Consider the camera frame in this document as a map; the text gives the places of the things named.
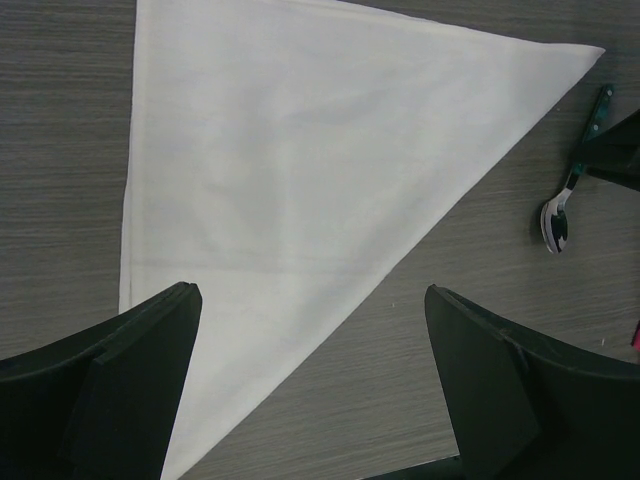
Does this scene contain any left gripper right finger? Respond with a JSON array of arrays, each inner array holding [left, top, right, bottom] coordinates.
[[425, 285, 639, 479]]

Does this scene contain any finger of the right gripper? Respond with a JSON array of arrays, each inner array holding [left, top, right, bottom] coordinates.
[[572, 110, 640, 191]]

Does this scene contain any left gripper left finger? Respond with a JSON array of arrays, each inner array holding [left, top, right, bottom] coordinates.
[[1, 282, 202, 479]]

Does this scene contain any green handled metal spoon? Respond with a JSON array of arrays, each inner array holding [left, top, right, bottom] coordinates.
[[539, 84, 615, 254]]

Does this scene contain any white cloth napkin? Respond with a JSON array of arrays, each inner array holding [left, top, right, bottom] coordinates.
[[119, 1, 602, 479]]

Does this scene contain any pink folded cloth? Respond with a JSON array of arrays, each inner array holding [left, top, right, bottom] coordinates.
[[631, 322, 640, 353]]

